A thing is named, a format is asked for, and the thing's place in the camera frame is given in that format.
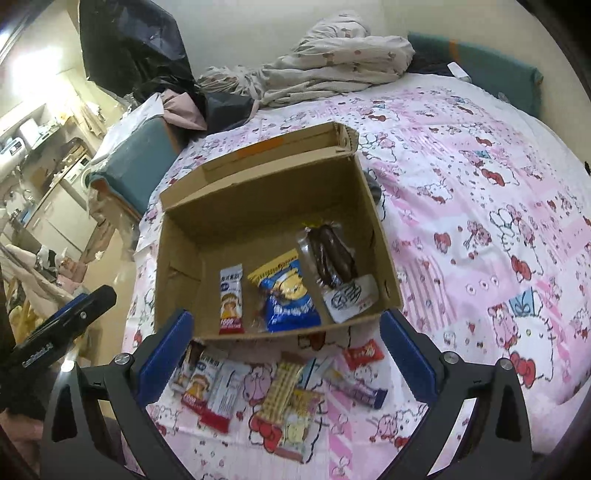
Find white base cabinet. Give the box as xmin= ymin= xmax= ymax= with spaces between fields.
xmin=25 ymin=185 xmax=100 ymax=252

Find dark grey object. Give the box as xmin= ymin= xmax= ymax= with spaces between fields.
xmin=365 ymin=168 xmax=384 ymax=208

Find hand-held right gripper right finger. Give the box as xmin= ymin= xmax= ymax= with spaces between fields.
xmin=380 ymin=308 xmax=539 ymax=480

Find white red rice cracker packet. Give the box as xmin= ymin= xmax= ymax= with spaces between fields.
xmin=218 ymin=263 xmax=245 ymax=335
xmin=180 ymin=353 xmax=229 ymax=411
xmin=199 ymin=360 xmax=252 ymax=435

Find clear chocolate bread packet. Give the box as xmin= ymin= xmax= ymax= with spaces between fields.
xmin=295 ymin=222 xmax=360 ymax=289

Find small red candy packet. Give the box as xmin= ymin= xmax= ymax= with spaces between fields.
xmin=342 ymin=339 xmax=385 ymax=371

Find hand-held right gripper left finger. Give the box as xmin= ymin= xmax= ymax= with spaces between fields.
xmin=39 ymin=310 xmax=195 ymax=480

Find clear wafer biscuit packet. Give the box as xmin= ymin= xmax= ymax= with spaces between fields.
xmin=256 ymin=357 xmax=305 ymax=425

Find blue yellow bear snack packet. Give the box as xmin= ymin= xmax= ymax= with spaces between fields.
xmin=247 ymin=249 xmax=322 ymax=334

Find white paper roll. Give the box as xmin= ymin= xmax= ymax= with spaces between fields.
xmin=16 ymin=117 xmax=40 ymax=148

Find brown cardboard box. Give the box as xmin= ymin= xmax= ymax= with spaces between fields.
xmin=154 ymin=121 xmax=403 ymax=341

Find white sheet on footboard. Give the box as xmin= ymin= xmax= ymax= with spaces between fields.
xmin=95 ymin=97 xmax=167 ymax=160

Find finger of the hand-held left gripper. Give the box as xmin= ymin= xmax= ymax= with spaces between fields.
xmin=41 ymin=293 xmax=93 ymax=329
xmin=34 ymin=286 xmax=116 ymax=347

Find crumpled grey printed quilt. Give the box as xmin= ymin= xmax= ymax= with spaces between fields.
xmin=198 ymin=11 xmax=416 ymax=109

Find hanging pale clothes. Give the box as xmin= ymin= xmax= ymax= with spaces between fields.
xmin=0 ymin=244 xmax=70 ymax=301

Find pink cartoon printed bedsheet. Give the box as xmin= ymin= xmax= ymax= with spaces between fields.
xmin=120 ymin=71 xmax=591 ymax=480

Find clear plastic bag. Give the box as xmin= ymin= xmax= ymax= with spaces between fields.
xmin=88 ymin=194 xmax=139 ymax=259

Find dark garment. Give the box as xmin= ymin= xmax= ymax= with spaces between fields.
xmin=411 ymin=51 xmax=458 ymax=77

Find dark crumpled bag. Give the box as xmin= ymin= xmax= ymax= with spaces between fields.
xmin=194 ymin=90 xmax=259 ymax=132

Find pink cloth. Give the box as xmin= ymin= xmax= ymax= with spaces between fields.
xmin=159 ymin=90 xmax=208 ymax=132

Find white washing machine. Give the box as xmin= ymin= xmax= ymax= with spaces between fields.
xmin=60 ymin=154 xmax=93 ymax=195

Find teal bed headboard cushion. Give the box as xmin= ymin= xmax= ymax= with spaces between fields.
xmin=406 ymin=32 xmax=543 ymax=118

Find white water heater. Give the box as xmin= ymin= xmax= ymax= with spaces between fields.
xmin=0 ymin=134 xmax=28 ymax=162

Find white brown snack packet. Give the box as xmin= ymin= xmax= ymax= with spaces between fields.
xmin=168 ymin=339 xmax=206 ymax=395

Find large black plastic bag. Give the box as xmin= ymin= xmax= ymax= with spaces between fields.
xmin=78 ymin=0 xmax=195 ymax=100

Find white blue snack packet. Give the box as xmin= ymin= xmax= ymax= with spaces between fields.
xmin=298 ymin=357 xmax=335 ymax=388

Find blue white striped packet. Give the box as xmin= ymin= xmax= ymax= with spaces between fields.
xmin=323 ymin=369 xmax=389 ymax=411

